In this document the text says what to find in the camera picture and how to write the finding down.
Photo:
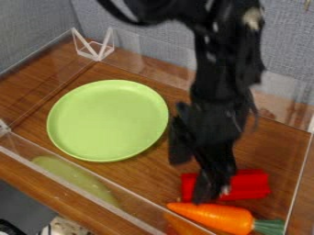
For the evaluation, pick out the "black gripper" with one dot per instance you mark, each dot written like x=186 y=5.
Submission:
x=208 y=125

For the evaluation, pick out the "orange toy carrot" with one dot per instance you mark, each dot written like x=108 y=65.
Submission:
x=230 y=219

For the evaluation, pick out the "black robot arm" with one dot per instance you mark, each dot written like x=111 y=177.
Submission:
x=227 y=35

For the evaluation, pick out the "green plastic plate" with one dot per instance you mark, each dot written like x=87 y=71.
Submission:
x=107 y=121

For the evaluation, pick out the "red toy pepper block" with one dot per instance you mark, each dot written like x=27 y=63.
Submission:
x=249 y=185

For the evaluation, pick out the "clear acrylic enclosure wall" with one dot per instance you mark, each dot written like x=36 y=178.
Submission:
x=118 y=198

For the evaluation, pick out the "clear acrylic corner bracket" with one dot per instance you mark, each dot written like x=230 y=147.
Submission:
x=92 y=50

